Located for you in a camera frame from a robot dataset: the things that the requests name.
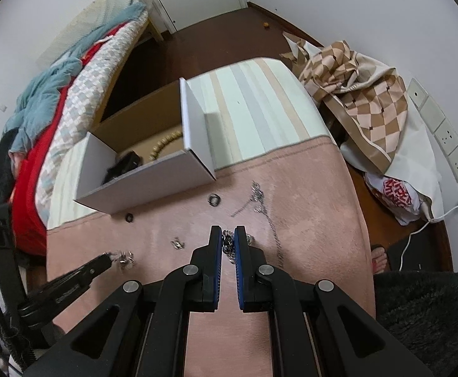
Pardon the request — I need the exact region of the pink cloth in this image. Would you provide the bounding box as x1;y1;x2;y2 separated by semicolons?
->
46;135;377;377

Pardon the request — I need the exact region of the chunky silver chain bracelet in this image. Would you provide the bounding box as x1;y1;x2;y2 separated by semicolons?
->
221;232;255;266

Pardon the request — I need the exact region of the white wall socket panel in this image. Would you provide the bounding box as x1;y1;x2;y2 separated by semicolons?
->
407;78;458;198

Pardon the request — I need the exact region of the black floor mat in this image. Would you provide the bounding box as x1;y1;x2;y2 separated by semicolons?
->
386;226;451;272

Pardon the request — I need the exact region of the blue blanket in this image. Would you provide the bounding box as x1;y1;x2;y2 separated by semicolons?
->
4;2;149;154

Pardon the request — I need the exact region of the person's foot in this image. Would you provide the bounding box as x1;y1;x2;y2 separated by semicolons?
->
369;245;390;274

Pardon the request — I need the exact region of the black hair accessory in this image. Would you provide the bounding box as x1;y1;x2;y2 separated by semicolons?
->
102;151;141;184

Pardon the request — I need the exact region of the white cable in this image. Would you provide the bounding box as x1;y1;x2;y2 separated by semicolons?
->
399;191;458;272

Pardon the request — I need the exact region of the thin silver chain necklace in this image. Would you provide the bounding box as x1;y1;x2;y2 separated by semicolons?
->
229;181;287;270

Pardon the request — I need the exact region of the dark cloth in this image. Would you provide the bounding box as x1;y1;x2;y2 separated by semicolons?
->
0;129;26;209

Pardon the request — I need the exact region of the wooden bed frame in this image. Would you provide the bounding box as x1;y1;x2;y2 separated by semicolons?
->
94;19;165;128

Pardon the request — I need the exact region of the striped sheet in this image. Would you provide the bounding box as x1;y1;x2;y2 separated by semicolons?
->
47;57;334;229

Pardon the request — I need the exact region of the brown checkered cloth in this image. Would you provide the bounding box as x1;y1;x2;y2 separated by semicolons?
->
279;30;409;174

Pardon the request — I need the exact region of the small silver charm chain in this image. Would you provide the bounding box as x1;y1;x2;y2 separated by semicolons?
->
104;250;135;271

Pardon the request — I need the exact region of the dark fluffy clothing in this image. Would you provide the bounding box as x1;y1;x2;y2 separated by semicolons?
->
373;270;458;377

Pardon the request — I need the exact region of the beige bead bracelet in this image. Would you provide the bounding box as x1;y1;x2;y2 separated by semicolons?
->
149;129;182;161

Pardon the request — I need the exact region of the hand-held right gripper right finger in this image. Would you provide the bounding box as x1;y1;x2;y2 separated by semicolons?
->
234;225;434;377

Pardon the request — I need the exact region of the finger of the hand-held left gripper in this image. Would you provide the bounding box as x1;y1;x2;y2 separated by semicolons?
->
28;253;115;312

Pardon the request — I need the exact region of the white red printed plastic bag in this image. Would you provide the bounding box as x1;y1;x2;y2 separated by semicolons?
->
364;170;434;227

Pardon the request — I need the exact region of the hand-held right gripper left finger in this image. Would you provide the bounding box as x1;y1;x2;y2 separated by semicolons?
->
22;225;223;377

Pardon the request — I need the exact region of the white cardboard box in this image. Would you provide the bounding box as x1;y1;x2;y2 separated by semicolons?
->
74;78;217;216

